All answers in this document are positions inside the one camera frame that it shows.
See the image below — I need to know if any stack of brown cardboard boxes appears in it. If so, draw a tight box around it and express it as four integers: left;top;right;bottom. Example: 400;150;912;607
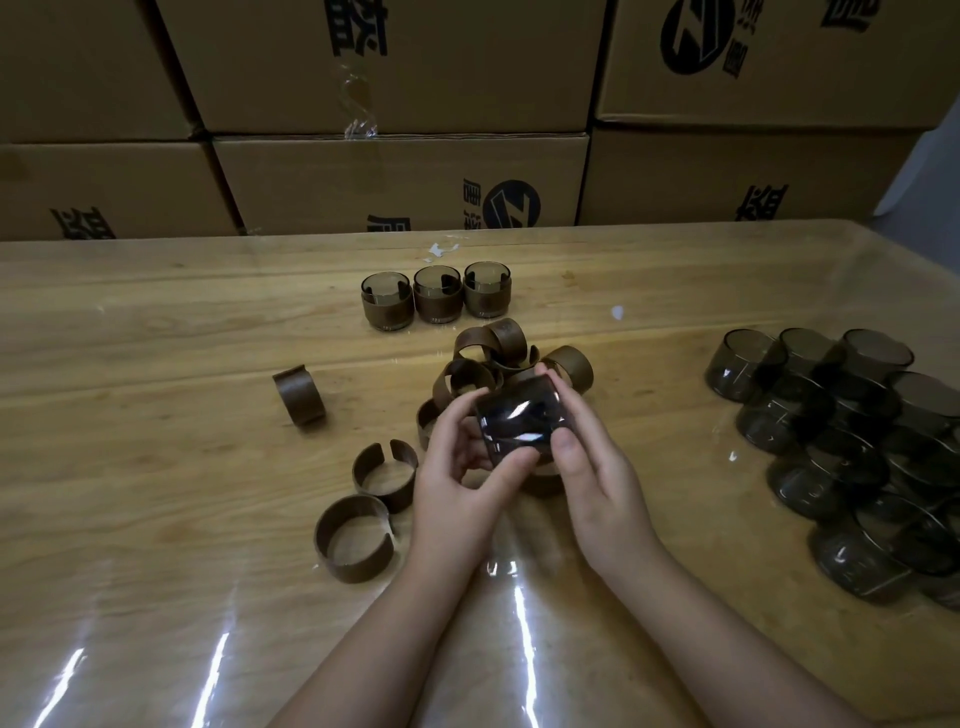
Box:
0;0;960;241

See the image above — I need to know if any person's left forearm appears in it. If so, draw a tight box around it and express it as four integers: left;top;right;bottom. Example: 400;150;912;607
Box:
266;551;481;728

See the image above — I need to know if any person's right hand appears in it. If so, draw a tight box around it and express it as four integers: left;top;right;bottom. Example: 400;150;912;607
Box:
533;365;665;583

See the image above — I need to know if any cluster of smoky glass cups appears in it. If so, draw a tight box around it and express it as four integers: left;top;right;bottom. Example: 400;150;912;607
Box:
703;326;960;610

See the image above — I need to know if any person's left hand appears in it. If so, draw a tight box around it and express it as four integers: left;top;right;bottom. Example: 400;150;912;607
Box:
408;386;545;579

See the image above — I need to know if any smoky tinted glass cup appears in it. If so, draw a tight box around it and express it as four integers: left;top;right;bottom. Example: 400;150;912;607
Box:
360;271;416;332
473;372;575;460
413;264;465;325
462;260;514;319

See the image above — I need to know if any person's right forearm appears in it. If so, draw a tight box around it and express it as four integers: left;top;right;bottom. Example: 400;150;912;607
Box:
607;539;871;728

